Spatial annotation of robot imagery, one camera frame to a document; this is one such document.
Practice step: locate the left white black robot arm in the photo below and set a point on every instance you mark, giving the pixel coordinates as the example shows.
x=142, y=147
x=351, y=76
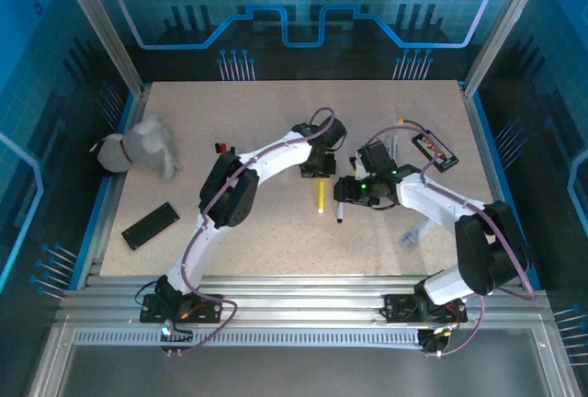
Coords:
x=275, y=153

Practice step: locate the flat black plate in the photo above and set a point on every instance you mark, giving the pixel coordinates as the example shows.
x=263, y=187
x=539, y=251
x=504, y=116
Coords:
x=149, y=227

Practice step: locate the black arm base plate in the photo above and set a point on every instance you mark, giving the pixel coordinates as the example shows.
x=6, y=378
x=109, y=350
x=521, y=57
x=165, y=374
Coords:
x=395, y=309
x=151, y=312

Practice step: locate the clear plastic piece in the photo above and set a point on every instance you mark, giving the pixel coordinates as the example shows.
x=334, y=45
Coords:
x=415, y=233

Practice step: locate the battery lead yellow connector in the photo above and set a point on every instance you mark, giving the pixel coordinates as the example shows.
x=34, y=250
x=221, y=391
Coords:
x=402, y=120

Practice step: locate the black connector bracket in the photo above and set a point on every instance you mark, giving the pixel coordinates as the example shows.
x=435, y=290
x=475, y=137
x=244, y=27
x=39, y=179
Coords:
x=434, y=344
x=167, y=330

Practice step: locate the steel sheet panel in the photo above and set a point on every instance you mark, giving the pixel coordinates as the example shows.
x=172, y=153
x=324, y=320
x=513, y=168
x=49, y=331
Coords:
x=298, y=374

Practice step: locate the aluminium mounting rail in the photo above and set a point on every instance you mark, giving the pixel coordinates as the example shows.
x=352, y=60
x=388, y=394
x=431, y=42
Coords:
x=298, y=300

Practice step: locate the aluminium frame post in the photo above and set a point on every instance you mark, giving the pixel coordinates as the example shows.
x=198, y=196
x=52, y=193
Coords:
x=109, y=34
x=504, y=25

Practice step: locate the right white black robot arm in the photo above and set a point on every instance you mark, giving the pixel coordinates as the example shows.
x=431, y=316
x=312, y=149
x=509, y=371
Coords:
x=432, y=195

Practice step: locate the aluminium table side rail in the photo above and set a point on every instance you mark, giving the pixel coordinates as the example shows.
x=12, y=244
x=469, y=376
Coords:
x=482, y=139
x=140, y=100

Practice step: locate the grey plush toy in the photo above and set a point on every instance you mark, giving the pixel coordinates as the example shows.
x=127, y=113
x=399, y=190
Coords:
x=142, y=144

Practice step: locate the black marker pen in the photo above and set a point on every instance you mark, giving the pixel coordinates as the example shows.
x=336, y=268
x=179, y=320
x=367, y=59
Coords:
x=340, y=214

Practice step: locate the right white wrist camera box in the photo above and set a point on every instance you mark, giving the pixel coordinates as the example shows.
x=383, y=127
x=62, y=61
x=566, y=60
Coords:
x=361, y=167

